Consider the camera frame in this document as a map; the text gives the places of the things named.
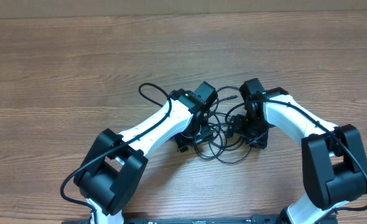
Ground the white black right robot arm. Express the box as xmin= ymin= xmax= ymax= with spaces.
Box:
xmin=225 ymin=86 xmax=367 ymax=223

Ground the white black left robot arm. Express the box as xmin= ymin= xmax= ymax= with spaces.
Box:
xmin=73 ymin=87 xmax=218 ymax=223

